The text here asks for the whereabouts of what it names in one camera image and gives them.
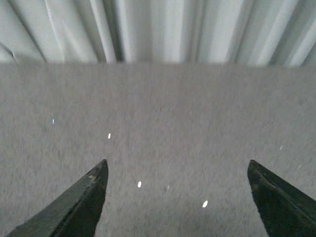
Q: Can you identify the grey pleated curtain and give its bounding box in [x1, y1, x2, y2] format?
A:
[0, 0, 316, 67]

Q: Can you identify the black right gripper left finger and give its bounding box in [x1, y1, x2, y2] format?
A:
[8, 159, 108, 237]

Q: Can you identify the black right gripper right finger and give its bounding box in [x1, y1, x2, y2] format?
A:
[247, 159, 316, 237]

